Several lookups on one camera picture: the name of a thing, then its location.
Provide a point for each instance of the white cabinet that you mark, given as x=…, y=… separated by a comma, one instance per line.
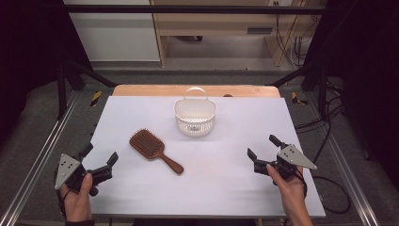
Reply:
x=116, y=34

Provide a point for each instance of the black frame crossbar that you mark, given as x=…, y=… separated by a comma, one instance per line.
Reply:
x=188, y=9

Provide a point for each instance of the aluminium rail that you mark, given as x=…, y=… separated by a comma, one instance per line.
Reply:
x=34, y=163
x=348, y=175

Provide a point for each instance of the office chair caster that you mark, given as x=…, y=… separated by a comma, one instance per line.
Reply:
x=199, y=38

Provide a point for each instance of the yellow black tape strip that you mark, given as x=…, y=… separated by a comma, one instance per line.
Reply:
x=96, y=98
x=296, y=99

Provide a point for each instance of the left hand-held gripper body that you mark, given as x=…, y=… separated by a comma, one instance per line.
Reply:
x=66, y=171

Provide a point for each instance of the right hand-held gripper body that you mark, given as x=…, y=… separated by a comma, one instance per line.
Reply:
x=293, y=157

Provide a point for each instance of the brown wooden hairbrush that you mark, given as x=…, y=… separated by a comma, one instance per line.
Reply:
x=147, y=145

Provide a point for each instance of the black curtain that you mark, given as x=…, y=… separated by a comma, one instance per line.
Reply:
x=28, y=56
x=367, y=78

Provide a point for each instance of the light wooden table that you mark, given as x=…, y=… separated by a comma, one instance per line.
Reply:
x=150, y=90

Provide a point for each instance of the black metal stand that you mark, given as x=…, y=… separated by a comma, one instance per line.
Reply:
x=64, y=91
x=321, y=88

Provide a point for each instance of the beige wooden desk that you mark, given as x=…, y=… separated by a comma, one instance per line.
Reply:
x=219, y=22

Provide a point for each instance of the person's left hand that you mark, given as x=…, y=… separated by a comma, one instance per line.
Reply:
x=76, y=204

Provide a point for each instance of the person's right hand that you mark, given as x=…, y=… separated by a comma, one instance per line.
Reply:
x=291, y=193

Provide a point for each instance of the white plastic basket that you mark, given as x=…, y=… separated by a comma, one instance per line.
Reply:
x=195, y=117

